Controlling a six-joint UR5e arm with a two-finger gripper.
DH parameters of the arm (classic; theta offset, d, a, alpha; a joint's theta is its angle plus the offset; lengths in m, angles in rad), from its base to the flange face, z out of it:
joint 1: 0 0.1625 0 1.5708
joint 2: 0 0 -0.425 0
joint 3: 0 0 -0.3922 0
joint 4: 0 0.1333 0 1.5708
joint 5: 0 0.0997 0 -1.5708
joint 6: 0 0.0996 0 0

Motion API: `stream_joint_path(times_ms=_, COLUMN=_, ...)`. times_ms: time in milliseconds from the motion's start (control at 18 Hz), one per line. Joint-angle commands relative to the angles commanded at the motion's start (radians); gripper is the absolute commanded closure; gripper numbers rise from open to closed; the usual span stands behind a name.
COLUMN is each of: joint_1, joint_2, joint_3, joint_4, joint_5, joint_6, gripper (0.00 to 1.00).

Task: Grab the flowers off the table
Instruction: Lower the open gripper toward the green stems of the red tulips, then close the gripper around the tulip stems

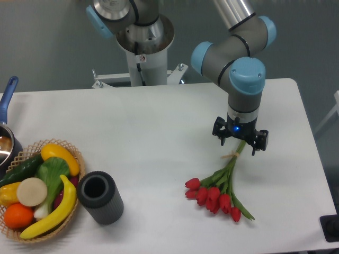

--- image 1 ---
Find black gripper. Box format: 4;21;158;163
212;116;269;156

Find red tulip bouquet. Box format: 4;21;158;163
185;141;255;222

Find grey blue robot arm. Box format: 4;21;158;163
86;1;276;151

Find white furniture at right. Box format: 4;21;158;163
314;91;338;138

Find black device at edge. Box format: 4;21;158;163
319;214;338;242

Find dark grey ribbed vase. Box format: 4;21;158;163
77;171;124;225

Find red purple vegetable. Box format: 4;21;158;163
53;176;79;210

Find yellow banana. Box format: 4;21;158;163
20;175;77;240

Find yellow squash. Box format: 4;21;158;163
40;143;80;177

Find green bok choy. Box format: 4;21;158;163
34;157;70;220

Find woven wicker basket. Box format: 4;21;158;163
1;138;85;244

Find dark green cucumber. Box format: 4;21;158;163
1;153;43;187

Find beige round slice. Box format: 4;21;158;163
16;177;47;207

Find orange fruit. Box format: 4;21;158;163
4;203;33;229

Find yellow bell pepper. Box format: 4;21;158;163
0;182;21;207

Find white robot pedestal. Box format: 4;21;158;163
93;14;189;88

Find blue handled saucepan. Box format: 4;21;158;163
1;76;23;179

